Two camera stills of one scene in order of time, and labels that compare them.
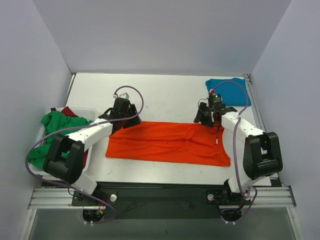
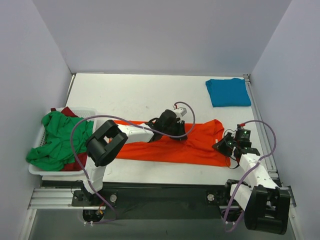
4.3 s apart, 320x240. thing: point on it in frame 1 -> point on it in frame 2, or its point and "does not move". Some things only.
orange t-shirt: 175,143 does not move
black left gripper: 128,120 -> 180,131
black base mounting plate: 161,200 does not move
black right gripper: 204,117 -> 223,143
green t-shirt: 52,121 does not move
